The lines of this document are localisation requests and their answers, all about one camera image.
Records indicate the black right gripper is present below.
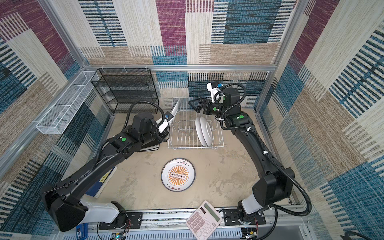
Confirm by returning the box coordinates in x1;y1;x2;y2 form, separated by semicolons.
188;97;229;118

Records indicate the white round plate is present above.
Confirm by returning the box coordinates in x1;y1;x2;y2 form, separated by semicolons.
195;117;208;147
170;100;179;122
161;158;196;192
200;117;214;147

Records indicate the black square plate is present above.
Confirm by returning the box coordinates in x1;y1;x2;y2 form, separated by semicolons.
140;144;160;152

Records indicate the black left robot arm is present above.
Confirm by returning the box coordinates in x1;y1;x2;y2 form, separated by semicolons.
40;112;173;232

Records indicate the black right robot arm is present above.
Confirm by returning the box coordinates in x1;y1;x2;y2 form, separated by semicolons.
189;88;295;223

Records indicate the black mesh shelf rack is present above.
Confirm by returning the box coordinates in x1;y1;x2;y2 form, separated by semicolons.
91;68;159;114

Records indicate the pink calculator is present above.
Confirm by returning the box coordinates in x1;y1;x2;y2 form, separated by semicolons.
186;201;223;240

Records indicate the blue book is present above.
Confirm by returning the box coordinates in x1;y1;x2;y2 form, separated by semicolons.
86;167;118;199

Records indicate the blue utility tool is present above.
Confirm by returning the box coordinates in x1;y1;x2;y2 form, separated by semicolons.
76;223;88;240

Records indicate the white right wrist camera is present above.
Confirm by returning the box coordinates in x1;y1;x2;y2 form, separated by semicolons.
207;82;223;103

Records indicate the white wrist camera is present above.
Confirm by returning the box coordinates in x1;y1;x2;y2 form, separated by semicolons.
207;82;223;103
156;112;174;133

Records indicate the white wire dish rack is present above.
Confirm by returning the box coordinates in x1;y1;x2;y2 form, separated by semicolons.
168;97;224;150

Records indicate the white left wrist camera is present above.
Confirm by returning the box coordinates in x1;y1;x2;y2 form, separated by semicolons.
156;112;174;133

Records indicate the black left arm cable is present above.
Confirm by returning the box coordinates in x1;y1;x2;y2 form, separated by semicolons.
122;100;172;143

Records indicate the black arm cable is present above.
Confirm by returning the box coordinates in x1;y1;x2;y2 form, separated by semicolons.
212;82;313;240
122;100;172;143

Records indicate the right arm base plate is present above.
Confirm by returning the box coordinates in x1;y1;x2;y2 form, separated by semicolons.
220;209;266;226

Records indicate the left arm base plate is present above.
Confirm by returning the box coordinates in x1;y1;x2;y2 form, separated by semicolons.
98;212;143;230

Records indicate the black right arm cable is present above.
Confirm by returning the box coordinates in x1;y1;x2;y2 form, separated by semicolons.
212;82;313;240

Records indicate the white wire wall basket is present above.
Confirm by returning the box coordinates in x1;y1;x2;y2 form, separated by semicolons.
36;71;95;135

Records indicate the aluminium front rail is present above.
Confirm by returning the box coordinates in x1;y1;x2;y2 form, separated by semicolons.
53;205;310;240

